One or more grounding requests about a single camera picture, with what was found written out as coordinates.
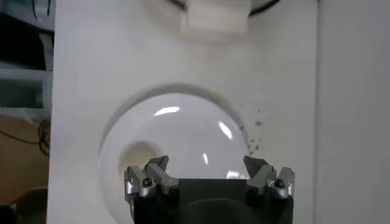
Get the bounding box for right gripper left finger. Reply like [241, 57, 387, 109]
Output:
[124, 155, 180, 198]

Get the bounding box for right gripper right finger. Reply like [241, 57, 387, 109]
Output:
[243, 155, 296, 199]

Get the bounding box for round white plate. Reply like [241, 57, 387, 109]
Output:
[97, 91, 249, 224]

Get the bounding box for black floor cable loop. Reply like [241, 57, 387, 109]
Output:
[0, 118, 52, 158]

